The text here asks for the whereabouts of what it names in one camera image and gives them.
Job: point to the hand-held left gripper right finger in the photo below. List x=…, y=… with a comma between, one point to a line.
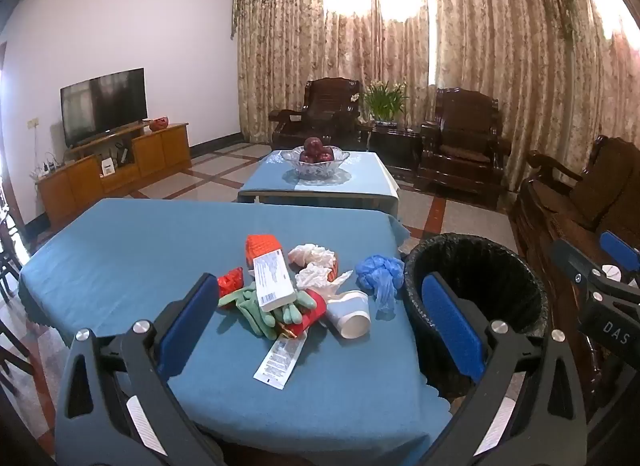
x=452, y=327

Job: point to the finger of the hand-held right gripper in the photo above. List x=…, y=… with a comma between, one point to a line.
x=621, y=248
x=567, y=258

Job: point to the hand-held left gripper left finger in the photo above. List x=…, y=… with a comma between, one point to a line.
x=187, y=327

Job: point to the red plastic bag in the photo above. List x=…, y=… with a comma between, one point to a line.
x=231, y=282

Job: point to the black waste bin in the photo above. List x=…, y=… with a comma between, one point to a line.
x=505, y=266

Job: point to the green rubber glove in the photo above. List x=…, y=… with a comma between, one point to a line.
x=252, y=318
x=299, y=307

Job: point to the blue plastic bag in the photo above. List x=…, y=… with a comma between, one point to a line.
x=377, y=271

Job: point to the white cardboard box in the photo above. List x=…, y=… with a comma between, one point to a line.
x=272, y=282

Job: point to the white printed paper strip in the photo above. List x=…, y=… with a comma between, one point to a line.
x=280, y=361

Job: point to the white paper cup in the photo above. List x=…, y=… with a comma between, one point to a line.
x=350, y=316

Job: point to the orange foam fruit net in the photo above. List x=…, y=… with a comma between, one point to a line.
x=260, y=245

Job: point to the red snack packet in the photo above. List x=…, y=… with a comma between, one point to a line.
x=312, y=320

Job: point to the orange foam piece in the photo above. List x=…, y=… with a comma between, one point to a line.
x=334, y=268

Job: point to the white tissue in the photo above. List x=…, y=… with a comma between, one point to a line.
x=312, y=276

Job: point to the white plastic bag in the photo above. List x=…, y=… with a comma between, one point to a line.
x=314, y=252

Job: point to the dark wooden sofa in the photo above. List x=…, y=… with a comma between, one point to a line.
x=565, y=196

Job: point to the blue tablecloth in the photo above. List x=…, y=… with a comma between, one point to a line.
x=150, y=246

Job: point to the dark wooden armchair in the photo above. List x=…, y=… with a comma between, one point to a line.
x=465, y=135
x=325, y=105

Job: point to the coffee table with blue cloth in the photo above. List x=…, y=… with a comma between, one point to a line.
x=365, y=178

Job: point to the dark wooden dining chair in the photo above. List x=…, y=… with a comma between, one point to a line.
x=12, y=351
x=7, y=261

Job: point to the small white box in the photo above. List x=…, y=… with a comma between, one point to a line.
x=107, y=167

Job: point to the wooden television cabinet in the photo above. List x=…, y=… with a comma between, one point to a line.
x=155, y=150

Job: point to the small black device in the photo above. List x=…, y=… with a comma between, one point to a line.
x=123, y=154

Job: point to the dark wooden side table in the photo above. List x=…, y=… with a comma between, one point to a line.
x=395, y=145

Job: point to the glass fruit bowl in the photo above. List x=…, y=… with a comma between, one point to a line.
x=317, y=170

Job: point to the red ornament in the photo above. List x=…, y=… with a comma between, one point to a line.
x=159, y=123

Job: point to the red apple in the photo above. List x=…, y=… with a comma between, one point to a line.
x=313, y=144
x=326, y=154
x=306, y=156

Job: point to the power strip with chargers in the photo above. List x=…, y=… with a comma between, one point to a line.
x=50, y=165

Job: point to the floral beige curtain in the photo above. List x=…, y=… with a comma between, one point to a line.
x=490, y=40

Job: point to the green potted plant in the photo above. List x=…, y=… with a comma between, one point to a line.
x=382, y=100

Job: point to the flat screen television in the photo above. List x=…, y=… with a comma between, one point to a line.
x=102, y=103

